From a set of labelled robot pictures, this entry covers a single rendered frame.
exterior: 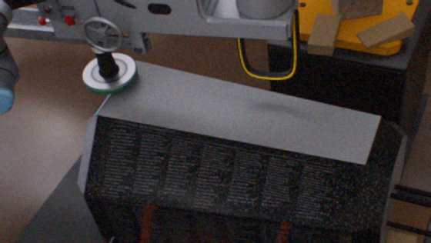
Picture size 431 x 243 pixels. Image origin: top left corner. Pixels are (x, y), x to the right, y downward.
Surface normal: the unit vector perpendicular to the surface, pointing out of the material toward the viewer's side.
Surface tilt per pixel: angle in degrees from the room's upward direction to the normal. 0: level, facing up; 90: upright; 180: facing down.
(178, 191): 45
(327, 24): 0
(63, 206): 0
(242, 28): 90
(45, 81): 0
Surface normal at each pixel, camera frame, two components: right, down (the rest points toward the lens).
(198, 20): -0.22, 0.73
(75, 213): -0.12, -0.68
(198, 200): -0.32, 0.02
